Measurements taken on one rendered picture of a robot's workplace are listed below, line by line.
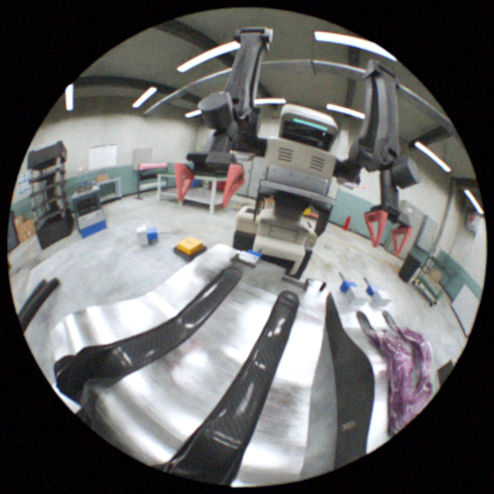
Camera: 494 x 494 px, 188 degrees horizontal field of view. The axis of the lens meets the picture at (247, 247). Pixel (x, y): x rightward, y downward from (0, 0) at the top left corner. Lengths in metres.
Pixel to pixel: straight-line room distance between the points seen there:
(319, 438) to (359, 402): 0.09
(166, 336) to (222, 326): 0.07
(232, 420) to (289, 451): 0.06
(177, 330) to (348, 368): 0.28
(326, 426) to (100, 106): 7.36
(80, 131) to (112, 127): 1.33
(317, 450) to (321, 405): 0.09
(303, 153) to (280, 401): 0.62
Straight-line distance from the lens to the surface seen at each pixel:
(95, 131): 6.75
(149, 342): 0.18
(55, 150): 4.02
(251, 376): 0.18
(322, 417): 0.31
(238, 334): 0.20
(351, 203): 5.62
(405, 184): 0.41
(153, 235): 0.55
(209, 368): 0.17
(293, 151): 0.58
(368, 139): 0.59
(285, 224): 0.60
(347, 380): 0.30
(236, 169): 0.26
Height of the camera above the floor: 1.06
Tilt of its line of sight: 29 degrees down
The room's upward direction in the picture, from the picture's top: 10 degrees clockwise
